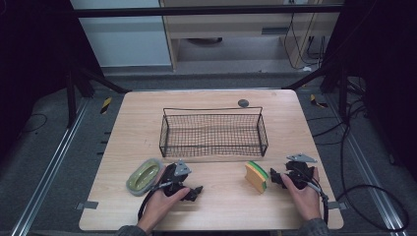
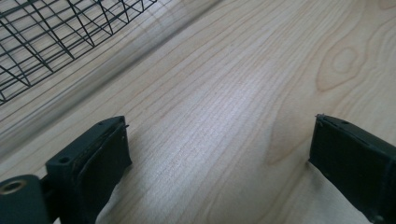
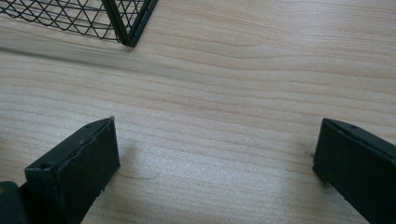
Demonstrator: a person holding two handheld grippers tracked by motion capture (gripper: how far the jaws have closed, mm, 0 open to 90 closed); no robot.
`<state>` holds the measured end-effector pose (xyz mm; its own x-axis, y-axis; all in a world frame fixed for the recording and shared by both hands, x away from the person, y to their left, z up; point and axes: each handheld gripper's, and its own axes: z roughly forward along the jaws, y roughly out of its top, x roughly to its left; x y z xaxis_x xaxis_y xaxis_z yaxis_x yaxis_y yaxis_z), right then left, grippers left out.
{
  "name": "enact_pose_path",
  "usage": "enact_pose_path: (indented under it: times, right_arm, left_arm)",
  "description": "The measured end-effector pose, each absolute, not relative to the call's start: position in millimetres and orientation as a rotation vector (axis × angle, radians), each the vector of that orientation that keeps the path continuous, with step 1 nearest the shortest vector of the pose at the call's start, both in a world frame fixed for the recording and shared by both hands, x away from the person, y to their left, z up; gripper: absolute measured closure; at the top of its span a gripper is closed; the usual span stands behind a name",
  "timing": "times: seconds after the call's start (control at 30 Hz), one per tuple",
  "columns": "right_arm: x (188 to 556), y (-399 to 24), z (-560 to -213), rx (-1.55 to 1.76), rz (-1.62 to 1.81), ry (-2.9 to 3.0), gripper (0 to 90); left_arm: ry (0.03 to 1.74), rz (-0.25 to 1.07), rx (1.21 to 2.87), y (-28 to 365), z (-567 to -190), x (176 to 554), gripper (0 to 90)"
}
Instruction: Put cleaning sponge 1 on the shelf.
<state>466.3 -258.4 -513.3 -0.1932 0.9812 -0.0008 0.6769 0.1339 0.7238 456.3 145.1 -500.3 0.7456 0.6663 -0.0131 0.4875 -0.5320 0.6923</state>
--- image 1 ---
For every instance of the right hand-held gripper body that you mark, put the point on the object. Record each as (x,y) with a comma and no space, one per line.
(299,172)

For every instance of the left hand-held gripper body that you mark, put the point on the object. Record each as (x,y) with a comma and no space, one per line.
(173,178)

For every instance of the yellow and green sponge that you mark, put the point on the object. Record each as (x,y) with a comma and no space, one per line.
(255,178)

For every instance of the green soap dish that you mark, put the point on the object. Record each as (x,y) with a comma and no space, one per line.
(144,177)

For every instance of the person's right hand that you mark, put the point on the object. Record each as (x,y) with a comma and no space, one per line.
(306,201)

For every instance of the person's left hand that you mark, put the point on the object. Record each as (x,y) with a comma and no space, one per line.
(159,206)

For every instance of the yellow and black tape strip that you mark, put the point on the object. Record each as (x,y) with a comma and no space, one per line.
(316,101)
(106,105)

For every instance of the grey round table grommet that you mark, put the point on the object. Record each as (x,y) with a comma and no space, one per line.
(243,103)

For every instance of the black metal stand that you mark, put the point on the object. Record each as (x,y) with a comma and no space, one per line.
(343,95)
(70,98)

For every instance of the dark curtain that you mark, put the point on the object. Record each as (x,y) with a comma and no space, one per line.
(387,65)
(32,65)

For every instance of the white cabinet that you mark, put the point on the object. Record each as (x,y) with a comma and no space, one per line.
(124,39)

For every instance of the light wooden desk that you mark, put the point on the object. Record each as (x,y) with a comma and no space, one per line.
(229,24)

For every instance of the grey metal table bracket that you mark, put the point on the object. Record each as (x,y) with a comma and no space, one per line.
(88,205)
(337,205)

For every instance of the aluminium floor rail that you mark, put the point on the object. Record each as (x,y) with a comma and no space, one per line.
(367,173)
(49,167)

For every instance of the black horizontal frame bar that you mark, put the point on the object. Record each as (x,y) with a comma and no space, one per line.
(196,11)

